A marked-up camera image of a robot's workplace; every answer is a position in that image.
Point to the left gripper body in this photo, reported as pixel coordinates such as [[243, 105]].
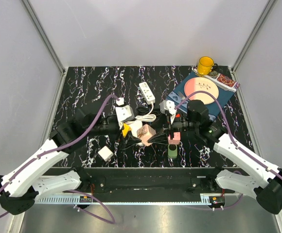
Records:
[[108, 126]]

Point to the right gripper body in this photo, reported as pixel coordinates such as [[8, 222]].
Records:
[[183, 124]]

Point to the yellow cube socket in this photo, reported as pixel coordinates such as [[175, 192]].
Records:
[[125, 130]]

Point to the pink cube socket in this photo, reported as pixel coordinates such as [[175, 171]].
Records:
[[175, 140]]

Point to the green power strip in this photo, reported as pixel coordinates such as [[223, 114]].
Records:
[[172, 151]]

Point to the white triangular power strip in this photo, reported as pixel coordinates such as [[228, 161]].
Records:
[[135, 126]]

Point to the beige cube socket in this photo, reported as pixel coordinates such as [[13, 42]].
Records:
[[145, 133]]

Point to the white rectangular power strip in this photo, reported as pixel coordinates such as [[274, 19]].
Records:
[[147, 93]]

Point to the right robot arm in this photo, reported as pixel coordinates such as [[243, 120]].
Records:
[[263, 181]]

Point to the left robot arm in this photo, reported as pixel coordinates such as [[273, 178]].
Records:
[[23, 187]]

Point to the white cube charger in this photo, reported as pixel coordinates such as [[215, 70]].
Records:
[[105, 153]]

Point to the silver fork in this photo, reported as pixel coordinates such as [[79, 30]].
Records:
[[181, 95]]

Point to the pink cream plate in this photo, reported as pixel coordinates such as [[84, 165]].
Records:
[[201, 84]]

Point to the yellow mug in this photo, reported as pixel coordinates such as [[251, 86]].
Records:
[[206, 65]]

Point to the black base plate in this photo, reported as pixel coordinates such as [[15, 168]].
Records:
[[148, 184]]

